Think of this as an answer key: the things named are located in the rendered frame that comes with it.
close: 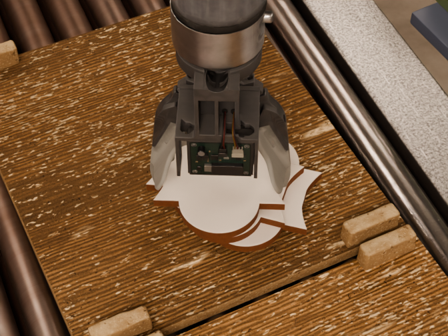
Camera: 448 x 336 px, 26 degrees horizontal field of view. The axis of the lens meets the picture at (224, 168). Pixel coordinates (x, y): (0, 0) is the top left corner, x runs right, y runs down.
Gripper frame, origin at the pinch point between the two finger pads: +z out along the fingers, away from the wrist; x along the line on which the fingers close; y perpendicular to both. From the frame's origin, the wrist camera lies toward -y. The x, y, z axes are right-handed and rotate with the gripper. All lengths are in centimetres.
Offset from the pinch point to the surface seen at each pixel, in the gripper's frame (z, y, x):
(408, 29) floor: 99, -129, 43
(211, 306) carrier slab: 5.0, 12.0, -0.4
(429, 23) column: 11.6, -35.7, 25.8
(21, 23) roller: 6.9, -28.4, -25.8
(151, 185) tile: 0.7, 1.0, -6.9
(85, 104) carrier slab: 5.0, -13.5, -15.7
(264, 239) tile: 2.8, 5.7, 4.5
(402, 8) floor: 99, -137, 42
